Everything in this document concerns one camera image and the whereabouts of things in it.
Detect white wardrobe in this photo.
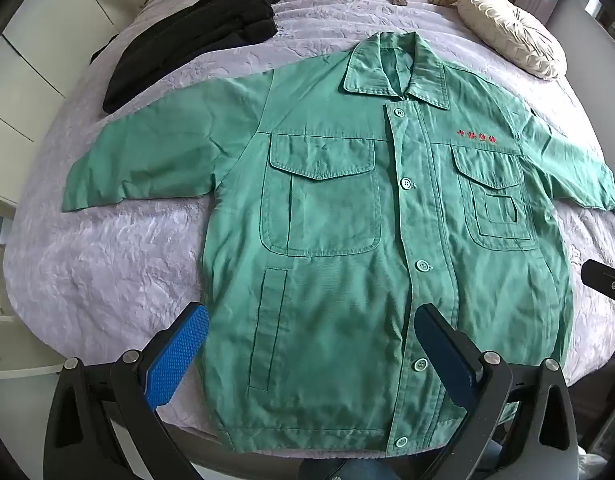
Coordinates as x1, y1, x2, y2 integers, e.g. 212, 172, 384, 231
0, 0, 156, 211

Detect black folded clothes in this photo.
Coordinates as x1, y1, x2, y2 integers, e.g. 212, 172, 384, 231
90, 0, 283, 115

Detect green work jacket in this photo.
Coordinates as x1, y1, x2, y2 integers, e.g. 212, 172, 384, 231
62, 31, 615, 458

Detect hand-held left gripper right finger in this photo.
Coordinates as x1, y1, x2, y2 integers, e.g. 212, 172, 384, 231
415, 303, 579, 480

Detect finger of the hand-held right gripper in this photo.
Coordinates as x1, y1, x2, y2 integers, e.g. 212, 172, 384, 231
581, 259, 615, 311

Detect cream round pleated pillow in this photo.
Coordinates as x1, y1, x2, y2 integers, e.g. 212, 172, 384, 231
456, 0, 568, 81

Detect lavender embossed blanket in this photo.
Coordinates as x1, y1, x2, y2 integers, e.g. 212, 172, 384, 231
2, 0, 615, 457

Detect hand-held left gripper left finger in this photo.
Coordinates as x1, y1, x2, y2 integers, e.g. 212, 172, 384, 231
44, 301, 211, 480

